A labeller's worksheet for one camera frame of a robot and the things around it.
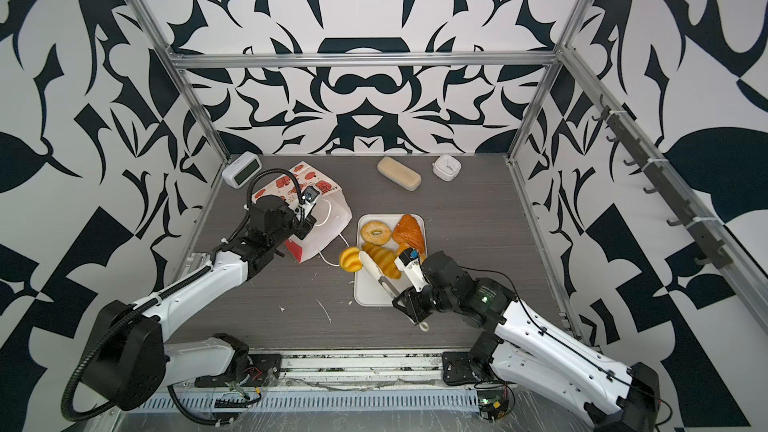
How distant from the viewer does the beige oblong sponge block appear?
111 cm

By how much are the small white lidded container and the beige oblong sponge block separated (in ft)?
0.26

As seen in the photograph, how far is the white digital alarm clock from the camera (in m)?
1.07

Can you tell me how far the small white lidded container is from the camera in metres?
1.14
